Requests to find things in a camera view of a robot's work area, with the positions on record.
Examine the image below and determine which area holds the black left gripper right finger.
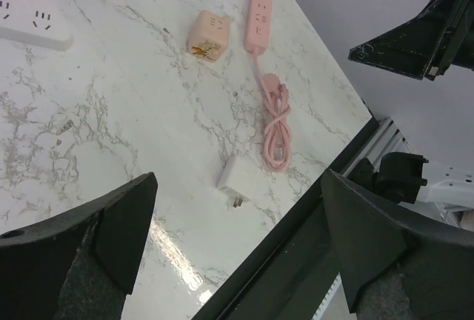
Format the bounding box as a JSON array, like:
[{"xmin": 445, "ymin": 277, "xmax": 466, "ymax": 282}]
[{"xmin": 321, "ymin": 170, "xmax": 473, "ymax": 319}]

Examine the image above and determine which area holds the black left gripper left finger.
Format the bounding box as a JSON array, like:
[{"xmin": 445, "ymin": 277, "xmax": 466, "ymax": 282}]
[{"xmin": 1, "ymin": 173, "xmax": 158, "ymax": 319}]

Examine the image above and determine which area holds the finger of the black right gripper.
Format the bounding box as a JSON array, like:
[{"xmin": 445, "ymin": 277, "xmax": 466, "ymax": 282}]
[{"xmin": 348, "ymin": 0, "xmax": 473, "ymax": 81}]

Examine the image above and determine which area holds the white wall charger plug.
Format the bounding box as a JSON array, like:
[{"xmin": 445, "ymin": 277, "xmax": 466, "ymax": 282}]
[{"xmin": 217, "ymin": 156, "xmax": 261, "ymax": 207}]

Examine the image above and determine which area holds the peach cube socket adapter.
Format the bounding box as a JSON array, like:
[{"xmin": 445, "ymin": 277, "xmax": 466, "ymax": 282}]
[{"xmin": 187, "ymin": 10, "xmax": 230, "ymax": 62}]

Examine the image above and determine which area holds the white triangular power strip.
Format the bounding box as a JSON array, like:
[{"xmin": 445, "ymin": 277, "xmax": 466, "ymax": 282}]
[{"xmin": 1, "ymin": 0, "xmax": 73, "ymax": 51}]

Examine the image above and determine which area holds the pink power strip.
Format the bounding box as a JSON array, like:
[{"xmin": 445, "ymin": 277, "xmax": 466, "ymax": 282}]
[{"xmin": 244, "ymin": 0, "xmax": 273, "ymax": 55}]

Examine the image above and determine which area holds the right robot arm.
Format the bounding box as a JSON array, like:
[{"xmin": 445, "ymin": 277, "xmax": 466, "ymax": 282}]
[{"xmin": 348, "ymin": 0, "xmax": 473, "ymax": 210}]

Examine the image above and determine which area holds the aluminium rail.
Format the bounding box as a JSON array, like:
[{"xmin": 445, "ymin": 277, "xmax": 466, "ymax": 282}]
[{"xmin": 341, "ymin": 118, "xmax": 412, "ymax": 177}]

